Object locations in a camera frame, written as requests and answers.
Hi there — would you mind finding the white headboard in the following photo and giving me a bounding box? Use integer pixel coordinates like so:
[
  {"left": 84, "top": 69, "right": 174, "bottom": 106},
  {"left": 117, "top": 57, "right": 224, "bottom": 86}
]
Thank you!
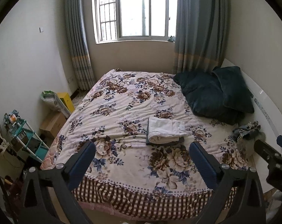
[{"left": 221, "top": 57, "right": 282, "bottom": 193}]

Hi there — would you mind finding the grey knitted cloth pile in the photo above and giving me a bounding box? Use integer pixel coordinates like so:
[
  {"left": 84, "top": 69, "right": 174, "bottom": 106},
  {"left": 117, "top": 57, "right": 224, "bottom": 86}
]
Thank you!
[{"left": 231, "top": 121, "right": 266, "bottom": 159}]

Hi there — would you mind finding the dark green back pillow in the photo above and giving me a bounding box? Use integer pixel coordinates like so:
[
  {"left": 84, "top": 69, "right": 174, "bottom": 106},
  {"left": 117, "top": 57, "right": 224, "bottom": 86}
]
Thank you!
[{"left": 212, "top": 66, "right": 254, "bottom": 114}]

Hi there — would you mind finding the dark green pillow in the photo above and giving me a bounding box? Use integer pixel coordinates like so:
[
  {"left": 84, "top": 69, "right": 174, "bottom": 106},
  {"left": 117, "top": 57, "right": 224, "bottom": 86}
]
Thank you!
[
  {"left": 212, "top": 66, "right": 254, "bottom": 114},
  {"left": 173, "top": 71, "right": 245, "bottom": 125}
]

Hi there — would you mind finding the teal storage rack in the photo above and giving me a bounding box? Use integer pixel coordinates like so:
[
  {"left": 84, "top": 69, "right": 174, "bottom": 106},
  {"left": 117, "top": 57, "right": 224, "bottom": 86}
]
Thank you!
[{"left": 3, "top": 110, "right": 49, "bottom": 163}]

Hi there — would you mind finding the cardboard box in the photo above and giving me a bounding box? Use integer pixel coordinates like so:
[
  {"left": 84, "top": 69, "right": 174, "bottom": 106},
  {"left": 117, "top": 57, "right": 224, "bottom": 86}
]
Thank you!
[{"left": 39, "top": 111, "right": 66, "bottom": 139}]

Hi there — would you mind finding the dark green folded garment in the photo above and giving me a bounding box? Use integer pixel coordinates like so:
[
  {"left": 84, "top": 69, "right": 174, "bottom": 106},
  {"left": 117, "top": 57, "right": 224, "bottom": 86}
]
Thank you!
[{"left": 146, "top": 124, "right": 186, "bottom": 145}]

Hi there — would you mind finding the floral bed quilt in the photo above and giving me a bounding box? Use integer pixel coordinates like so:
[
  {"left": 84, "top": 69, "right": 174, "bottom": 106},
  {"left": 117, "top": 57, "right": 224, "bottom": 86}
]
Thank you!
[{"left": 41, "top": 70, "right": 249, "bottom": 220}]

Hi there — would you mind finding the dark green front pillow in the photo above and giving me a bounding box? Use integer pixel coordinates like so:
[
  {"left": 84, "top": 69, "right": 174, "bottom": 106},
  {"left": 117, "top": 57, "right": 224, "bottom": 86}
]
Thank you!
[{"left": 173, "top": 71, "right": 245, "bottom": 125}]

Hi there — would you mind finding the plastic bag with green top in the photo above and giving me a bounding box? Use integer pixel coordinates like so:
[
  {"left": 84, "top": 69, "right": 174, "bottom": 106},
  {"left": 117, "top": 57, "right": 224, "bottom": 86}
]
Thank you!
[{"left": 40, "top": 91, "right": 71, "bottom": 118}]

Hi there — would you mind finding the yellow box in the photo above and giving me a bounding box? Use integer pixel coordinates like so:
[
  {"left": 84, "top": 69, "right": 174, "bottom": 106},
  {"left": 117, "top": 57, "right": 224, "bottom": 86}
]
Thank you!
[{"left": 57, "top": 92, "right": 75, "bottom": 113}]

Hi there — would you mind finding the right striped curtain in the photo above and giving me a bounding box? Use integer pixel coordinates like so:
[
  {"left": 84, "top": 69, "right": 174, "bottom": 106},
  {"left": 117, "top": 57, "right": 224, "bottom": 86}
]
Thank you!
[{"left": 173, "top": 0, "right": 228, "bottom": 73}]

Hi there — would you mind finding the striped curtain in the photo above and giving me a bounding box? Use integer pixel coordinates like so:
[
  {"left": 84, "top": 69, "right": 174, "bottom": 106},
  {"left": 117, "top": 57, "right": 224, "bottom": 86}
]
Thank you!
[
  {"left": 173, "top": 0, "right": 228, "bottom": 73},
  {"left": 65, "top": 0, "right": 96, "bottom": 90}
]

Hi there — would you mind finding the left striped curtain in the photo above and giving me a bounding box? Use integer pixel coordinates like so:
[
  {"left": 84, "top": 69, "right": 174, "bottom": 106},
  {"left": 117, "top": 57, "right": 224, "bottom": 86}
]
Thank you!
[{"left": 65, "top": 0, "right": 96, "bottom": 90}]

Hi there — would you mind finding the window with white frame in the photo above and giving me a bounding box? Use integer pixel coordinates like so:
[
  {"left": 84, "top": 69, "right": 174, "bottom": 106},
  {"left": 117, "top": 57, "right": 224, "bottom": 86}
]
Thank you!
[{"left": 92, "top": 0, "right": 177, "bottom": 43}]

